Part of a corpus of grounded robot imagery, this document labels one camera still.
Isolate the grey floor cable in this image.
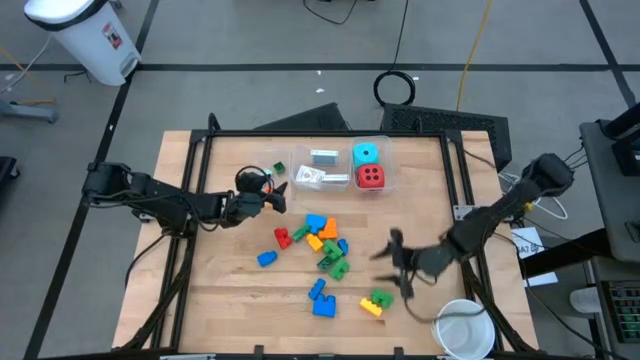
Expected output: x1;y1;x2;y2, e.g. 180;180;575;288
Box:
0;34;52;96

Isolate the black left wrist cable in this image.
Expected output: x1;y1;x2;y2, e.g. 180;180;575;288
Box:
233;164;276;196

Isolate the black aluminium table frame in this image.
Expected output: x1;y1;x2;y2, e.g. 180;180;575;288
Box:
112;112;540;360

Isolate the black left base cable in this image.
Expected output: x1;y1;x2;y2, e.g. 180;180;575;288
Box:
123;230;174;290

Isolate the translucent plastic cup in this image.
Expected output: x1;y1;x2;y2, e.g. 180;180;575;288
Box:
569;286;602;315

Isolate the yellow hanging cable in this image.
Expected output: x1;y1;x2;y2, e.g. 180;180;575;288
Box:
455;0;495;113

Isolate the cyan foam die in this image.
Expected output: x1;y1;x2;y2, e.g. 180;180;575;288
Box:
352;142;381;170

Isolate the grey side desk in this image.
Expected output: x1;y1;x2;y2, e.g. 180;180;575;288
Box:
578;118;640;265

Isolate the white trash can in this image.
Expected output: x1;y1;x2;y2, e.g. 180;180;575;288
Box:
23;0;143;88

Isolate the backlit computer keyboard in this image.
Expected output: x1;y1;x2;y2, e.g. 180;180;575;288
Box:
601;279;640;345

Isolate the red toy block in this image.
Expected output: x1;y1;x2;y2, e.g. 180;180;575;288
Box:
273;227;294;251

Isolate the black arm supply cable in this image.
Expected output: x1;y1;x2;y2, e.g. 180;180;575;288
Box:
464;147;506;176

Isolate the red foam die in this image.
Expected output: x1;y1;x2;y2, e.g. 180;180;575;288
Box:
355;163;387;190

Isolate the grey metal stand foot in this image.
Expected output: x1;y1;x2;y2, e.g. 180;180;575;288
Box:
0;98;58;124

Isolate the black flat panel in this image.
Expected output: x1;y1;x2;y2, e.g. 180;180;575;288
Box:
253;101;352;133

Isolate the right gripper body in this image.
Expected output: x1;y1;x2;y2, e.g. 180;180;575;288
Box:
391;228;456;301

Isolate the black desk device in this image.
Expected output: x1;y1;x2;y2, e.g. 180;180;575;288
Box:
598;102;640;177

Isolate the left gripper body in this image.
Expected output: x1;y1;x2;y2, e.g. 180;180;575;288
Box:
229;169;271;224

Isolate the white paper cup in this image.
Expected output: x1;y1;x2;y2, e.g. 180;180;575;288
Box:
431;298;497;360

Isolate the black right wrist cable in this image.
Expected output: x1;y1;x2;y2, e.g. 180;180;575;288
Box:
403;284;490;325

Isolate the orange toy block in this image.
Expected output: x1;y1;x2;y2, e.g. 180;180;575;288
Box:
317;216;340;242

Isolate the white cable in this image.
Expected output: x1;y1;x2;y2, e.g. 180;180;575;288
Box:
499;172;570;222

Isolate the white paper sheet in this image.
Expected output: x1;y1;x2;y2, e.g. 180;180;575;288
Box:
509;226;547;260
521;271;560;288

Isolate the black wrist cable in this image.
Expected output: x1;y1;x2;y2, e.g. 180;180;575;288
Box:
403;284;490;325
233;164;276;196

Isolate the black coiled floor cable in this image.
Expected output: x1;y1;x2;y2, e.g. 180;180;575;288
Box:
372;0;418;108

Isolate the black floor object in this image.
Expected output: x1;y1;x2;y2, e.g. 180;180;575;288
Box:
0;155;22;195

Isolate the black desk leg bar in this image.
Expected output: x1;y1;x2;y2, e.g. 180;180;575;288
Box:
518;228;612;280

